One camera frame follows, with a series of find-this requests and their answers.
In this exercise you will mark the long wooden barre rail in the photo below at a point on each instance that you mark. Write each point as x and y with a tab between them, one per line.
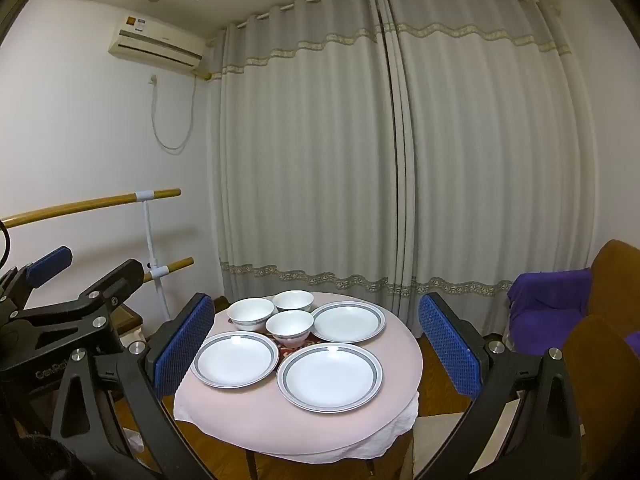
75	206

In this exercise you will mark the grey curtain with patterned trim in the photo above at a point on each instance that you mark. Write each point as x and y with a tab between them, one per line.
310	160
500	160

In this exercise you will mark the white bowl with grey band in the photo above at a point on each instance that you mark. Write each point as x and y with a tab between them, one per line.
289	322
248	310
293	300

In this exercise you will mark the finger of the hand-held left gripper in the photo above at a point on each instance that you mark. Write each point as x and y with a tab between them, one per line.
50	262
120	275

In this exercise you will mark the short wooden barre rail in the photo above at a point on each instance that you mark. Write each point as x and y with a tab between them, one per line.
175	265

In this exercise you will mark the beige air conditioner pipe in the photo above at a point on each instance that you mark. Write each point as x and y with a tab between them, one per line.
210	76

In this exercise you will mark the dark table leg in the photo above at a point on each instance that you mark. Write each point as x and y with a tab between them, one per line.
250	467

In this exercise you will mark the purple cloth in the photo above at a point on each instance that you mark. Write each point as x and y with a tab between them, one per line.
545	310

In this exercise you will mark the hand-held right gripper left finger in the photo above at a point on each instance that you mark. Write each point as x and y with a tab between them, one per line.
182	345

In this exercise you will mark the brown wooden chair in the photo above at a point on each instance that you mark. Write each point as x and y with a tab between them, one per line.
600	370

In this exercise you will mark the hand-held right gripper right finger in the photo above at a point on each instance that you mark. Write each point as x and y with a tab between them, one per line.
447	347

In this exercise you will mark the white wall air conditioner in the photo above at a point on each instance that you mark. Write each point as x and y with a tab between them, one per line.
150	40

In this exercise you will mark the white plate with grey rim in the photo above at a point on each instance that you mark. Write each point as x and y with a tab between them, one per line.
235	360
330	377
348	322

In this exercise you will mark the white under cloth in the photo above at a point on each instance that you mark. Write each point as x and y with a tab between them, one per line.
402	422

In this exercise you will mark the pale beige sheet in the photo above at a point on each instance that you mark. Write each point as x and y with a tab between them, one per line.
430	445

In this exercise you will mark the person's left forearm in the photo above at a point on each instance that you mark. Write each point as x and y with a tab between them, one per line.
45	457

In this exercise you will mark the brown armchair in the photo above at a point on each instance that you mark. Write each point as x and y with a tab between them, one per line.
615	280

